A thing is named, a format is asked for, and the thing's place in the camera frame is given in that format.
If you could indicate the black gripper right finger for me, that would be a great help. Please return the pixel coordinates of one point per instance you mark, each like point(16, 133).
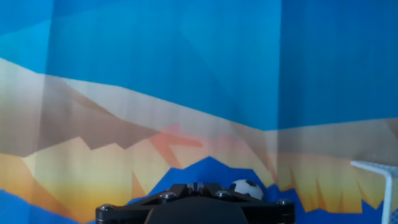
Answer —
point(258, 207)

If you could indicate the small black white soccer ball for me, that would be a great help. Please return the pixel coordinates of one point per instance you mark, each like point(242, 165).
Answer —
point(248, 188)

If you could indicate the blue printed mountain cloth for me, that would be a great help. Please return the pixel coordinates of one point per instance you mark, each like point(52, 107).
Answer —
point(186, 77)

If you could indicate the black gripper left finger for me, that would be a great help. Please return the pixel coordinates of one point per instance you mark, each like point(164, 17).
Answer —
point(136, 207)

